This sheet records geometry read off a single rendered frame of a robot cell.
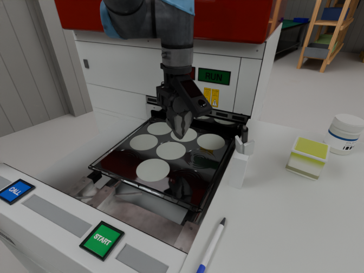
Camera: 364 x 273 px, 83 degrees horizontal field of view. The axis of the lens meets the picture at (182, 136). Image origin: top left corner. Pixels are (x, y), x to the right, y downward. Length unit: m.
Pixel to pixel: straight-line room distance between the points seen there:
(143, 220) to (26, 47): 2.66
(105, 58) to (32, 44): 2.03
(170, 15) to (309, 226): 0.49
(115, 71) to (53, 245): 0.73
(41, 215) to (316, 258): 0.52
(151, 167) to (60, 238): 0.30
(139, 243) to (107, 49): 0.79
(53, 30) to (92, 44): 1.84
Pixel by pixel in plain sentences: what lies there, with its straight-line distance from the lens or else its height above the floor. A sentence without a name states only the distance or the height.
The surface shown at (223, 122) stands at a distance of 0.81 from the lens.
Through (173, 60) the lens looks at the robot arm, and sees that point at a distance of 0.50.
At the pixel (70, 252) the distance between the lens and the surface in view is 0.45.
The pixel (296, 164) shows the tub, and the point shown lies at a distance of 0.57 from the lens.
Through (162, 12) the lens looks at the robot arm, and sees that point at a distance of 0.49.
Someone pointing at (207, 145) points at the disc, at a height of 0.90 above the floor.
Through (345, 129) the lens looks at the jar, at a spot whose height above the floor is 1.05.
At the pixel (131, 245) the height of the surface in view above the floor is 0.96.
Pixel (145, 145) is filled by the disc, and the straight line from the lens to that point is 0.73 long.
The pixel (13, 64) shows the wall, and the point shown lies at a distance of 2.98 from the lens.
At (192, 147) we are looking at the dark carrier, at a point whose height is 0.90.
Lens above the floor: 1.33
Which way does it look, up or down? 34 degrees down
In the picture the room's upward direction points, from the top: straight up
